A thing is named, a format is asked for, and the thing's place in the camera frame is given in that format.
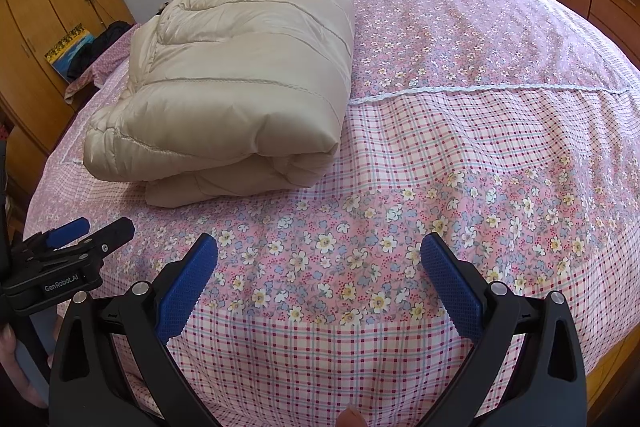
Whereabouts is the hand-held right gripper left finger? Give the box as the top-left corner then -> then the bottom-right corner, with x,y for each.
48,233 -> 219,427

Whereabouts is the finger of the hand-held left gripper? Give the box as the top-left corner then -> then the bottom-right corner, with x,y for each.
75,217 -> 136,259
42,217 -> 92,249

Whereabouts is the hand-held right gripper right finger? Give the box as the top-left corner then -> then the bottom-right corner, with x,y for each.
420,233 -> 588,427

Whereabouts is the beige down jacket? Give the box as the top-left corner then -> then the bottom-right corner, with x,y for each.
82,0 -> 356,208

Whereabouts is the person's left hand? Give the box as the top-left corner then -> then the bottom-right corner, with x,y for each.
0,324 -> 56,409

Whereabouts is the person's right hand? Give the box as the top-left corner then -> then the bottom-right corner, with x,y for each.
337,407 -> 367,427

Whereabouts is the pink floral bedspread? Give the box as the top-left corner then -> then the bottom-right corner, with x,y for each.
22,0 -> 640,427

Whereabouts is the pink floral covered side table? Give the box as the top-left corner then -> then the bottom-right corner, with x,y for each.
64,24 -> 136,105

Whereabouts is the dark clothing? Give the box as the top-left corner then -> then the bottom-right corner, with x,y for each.
67,21 -> 132,80

